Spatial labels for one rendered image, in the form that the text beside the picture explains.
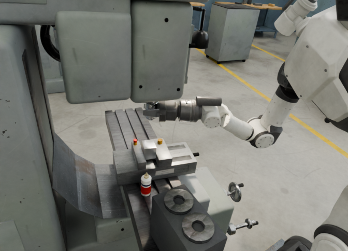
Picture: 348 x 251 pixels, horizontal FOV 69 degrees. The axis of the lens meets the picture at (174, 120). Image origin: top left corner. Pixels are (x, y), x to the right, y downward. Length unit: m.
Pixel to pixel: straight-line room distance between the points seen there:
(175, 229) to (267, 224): 1.64
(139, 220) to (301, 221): 1.74
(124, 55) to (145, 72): 0.09
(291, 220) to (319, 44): 1.90
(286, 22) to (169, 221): 0.68
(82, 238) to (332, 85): 1.05
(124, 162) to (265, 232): 1.48
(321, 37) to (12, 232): 1.00
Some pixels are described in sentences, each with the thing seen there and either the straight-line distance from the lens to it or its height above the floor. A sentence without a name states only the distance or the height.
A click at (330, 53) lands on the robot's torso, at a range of 0.73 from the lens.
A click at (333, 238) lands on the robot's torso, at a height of 1.07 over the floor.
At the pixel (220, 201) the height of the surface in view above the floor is 0.72.
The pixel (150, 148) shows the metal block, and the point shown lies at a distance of 1.06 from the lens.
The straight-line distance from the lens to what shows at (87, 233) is 1.23.
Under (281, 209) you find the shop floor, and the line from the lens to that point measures 2.50.
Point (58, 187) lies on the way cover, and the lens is 0.95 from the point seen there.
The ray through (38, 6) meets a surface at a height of 1.60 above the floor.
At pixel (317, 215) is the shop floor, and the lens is 2.63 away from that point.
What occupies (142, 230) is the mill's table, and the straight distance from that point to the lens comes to 0.97.
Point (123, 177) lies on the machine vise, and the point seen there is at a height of 0.96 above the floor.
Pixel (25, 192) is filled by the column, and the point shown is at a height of 1.15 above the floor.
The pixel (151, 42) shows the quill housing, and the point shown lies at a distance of 0.77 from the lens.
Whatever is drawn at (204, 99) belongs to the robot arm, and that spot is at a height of 1.30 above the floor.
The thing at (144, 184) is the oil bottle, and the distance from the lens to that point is 1.02.
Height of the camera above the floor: 1.72
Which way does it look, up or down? 32 degrees down
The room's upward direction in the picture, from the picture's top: 6 degrees clockwise
